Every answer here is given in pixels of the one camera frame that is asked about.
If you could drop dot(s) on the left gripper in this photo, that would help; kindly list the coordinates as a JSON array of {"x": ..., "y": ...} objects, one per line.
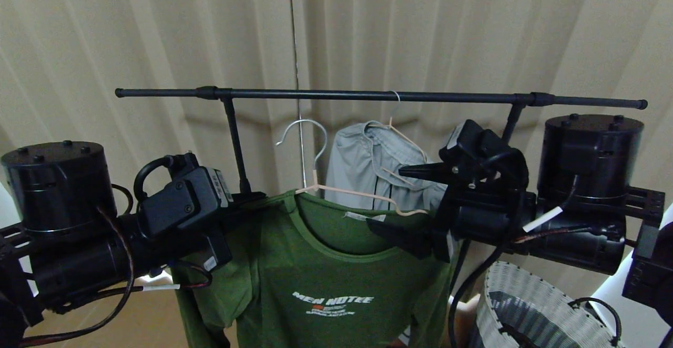
[{"x": 84, "y": 269}]

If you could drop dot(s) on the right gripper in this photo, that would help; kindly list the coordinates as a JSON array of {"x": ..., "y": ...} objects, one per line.
[{"x": 489, "y": 216}]

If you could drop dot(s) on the pink clothes hanger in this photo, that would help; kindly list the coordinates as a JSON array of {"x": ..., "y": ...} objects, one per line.
[
  {"x": 407, "y": 140},
  {"x": 357, "y": 193}
]

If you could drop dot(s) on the pale grey shorts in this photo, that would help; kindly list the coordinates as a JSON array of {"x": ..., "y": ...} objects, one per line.
[{"x": 357, "y": 169}]

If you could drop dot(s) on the green garment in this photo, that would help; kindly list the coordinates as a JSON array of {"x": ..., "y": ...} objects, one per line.
[{"x": 315, "y": 274}]

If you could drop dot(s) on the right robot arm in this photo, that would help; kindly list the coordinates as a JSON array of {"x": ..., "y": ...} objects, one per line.
[{"x": 589, "y": 159}]

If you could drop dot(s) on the black clothes rack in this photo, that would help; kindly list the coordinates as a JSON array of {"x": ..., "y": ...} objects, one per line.
[{"x": 462, "y": 97}]

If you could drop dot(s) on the white laundry basket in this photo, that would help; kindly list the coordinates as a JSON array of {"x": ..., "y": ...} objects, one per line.
[{"x": 526, "y": 311}]

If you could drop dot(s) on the beige curtain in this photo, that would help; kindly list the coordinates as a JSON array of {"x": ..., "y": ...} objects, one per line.
[{"x": 157, "y": 32}]

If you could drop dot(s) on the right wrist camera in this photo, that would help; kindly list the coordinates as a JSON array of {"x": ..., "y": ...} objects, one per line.
[{"x": 473, "y": 145}]

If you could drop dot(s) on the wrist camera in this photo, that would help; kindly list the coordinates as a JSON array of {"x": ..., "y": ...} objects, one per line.
[
  {"x": 179, "y": 206},
  {"x": 473, "y": 145}
]

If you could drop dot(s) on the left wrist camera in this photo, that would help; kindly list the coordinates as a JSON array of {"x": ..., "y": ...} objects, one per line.
[{"x": 179, "y": 206}]

